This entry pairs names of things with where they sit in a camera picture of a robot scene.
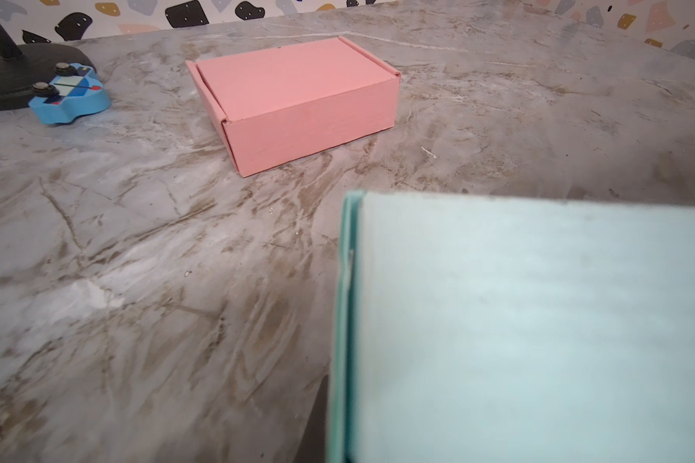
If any mint paper box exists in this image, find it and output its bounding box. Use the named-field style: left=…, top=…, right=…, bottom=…
left=325, top=191, right=695, bottom=462

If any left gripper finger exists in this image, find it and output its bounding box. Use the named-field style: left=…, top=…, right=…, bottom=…
left=293, top=375, right=329, bottom=463

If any pink paper box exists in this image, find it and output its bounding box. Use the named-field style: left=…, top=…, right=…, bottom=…
left=186, top=37, right=402, bottom=177

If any black microphone stand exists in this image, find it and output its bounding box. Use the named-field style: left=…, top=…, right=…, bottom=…
left=0, top=24, right=92, bottom=111

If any small blue toy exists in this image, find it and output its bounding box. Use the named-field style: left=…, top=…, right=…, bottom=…
left=28, top=63, right=111, bottom=125

